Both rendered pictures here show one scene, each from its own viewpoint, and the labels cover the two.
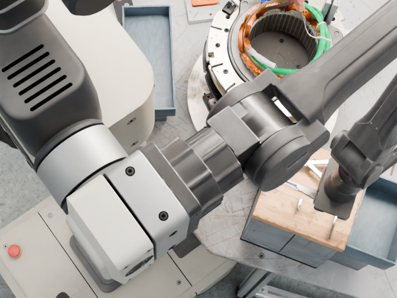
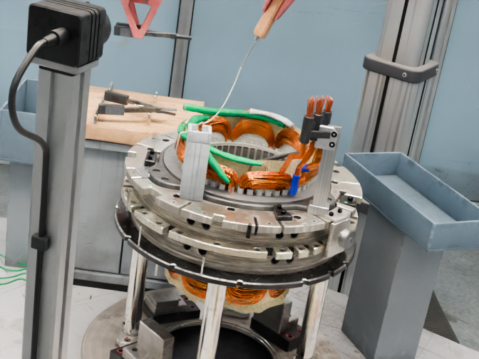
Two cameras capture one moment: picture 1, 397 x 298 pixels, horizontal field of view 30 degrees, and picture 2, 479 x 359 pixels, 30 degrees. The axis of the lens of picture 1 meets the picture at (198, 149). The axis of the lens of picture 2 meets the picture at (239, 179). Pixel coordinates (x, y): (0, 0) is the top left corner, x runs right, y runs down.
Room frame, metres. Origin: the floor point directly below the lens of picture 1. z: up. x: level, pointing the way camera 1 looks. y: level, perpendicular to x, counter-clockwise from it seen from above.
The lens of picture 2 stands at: (1.79, -0.43, 1.55)
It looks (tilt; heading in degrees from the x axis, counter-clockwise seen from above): 23 degrees down; 165
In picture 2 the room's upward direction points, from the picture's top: 9 degrees clockwise
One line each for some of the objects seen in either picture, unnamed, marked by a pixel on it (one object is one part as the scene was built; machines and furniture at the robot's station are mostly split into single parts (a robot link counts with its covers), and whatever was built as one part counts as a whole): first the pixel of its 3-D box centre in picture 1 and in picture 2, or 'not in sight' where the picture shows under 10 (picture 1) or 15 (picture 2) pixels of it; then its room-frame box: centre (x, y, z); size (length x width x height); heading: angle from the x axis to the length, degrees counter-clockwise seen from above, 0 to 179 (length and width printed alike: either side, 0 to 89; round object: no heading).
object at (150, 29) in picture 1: (149, 81); (395, 267); (0.66, 0.14, 0.92); 0.25 x 0.11 x 0.28; 12
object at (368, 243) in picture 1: (364, 230); (40, 177); (0.39, -0.40, 0.92); 0.17 x 0.11 x 0.28; 168
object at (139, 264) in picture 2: not in sight; (137, 275); (0.67, -0.26, 0.91); 0.02 x 0.02 x 0.21
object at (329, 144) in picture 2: not in sight; (326, 137); (0.84, -0.08, 1.20); 0.02 x 0.01 x 0.03; 70
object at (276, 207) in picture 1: (311, 191); (140, 117); (0.42, -0.25, 1.05); 0.20 x 0.19 x 0.02; 78
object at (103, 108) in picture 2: not in sight; (111, 109); (0.48, -0.30, 1.09); 0.04 x 0.01 x 0.02; 93
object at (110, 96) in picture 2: not in sight; (116, 97); (0.43, -0.29, 1.09); 0.04 x 0.01 x 0.02; 63
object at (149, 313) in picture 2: not in sight; (170, 308); (0.61, -0.19, 0.81); 0.08 x 0.05 x 0.01; 106
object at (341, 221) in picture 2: not in sight; (333, 233); (0.84, -0.05, 1.07); 0.04 x 0.02 x 0.05; 126
